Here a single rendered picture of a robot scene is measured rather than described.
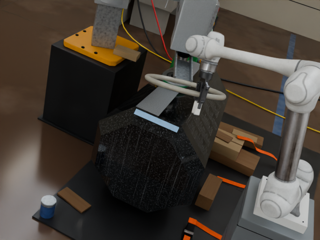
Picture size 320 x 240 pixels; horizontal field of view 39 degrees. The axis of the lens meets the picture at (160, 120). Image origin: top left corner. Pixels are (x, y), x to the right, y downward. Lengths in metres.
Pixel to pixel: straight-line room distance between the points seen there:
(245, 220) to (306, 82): 0.87
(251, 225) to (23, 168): 1.86
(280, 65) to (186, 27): 1.03
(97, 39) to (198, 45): 1.66
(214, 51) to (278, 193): 0.75
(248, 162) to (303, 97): 2.22
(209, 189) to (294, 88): 1.81
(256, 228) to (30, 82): 2.90
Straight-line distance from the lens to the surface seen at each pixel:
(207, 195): 3.55
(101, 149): 3.18
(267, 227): 2.49
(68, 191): 3.41
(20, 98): 4.38
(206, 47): 2.21
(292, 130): 2.10
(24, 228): 3.19
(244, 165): 4.07
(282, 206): 2.25
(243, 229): 2.52
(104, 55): 3.65
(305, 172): 2.41
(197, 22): 3.08
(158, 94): 3.19
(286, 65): 2.21
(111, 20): 3.66
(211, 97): 2.46
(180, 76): 2.96
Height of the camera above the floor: 2.39
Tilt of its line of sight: 33 degrees down
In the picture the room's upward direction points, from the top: 16 degrees clockwise
